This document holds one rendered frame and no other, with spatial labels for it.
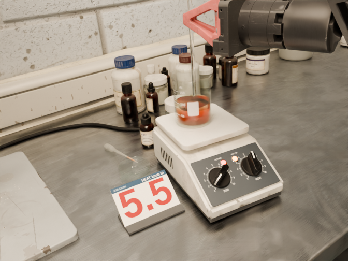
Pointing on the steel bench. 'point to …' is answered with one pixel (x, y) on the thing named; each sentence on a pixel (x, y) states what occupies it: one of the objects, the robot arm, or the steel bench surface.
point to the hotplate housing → (162, 155)
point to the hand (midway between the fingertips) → (189, 18)
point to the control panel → (232, 191)
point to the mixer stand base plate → (29, 213)
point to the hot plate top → (215, 125)
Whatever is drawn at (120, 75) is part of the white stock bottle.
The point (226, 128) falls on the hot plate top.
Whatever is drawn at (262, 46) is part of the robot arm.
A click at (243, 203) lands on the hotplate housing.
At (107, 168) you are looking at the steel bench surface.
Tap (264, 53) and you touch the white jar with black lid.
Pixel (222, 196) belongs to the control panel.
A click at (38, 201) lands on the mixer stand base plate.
